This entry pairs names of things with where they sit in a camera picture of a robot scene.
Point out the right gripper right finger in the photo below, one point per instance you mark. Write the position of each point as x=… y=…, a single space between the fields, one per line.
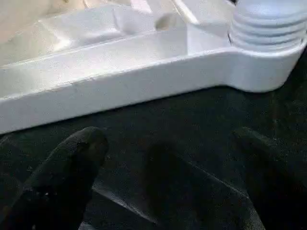
x=278 y=191

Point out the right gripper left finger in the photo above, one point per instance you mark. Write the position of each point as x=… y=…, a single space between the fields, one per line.
x=62 y=182

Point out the white plastic table top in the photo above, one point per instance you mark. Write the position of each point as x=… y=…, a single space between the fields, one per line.
x=120 y=79

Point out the black work mat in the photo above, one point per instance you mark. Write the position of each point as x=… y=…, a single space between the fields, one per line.
x=180 y=115

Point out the white plastic table leg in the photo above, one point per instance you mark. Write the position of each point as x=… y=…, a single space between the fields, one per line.
x=266 y=26

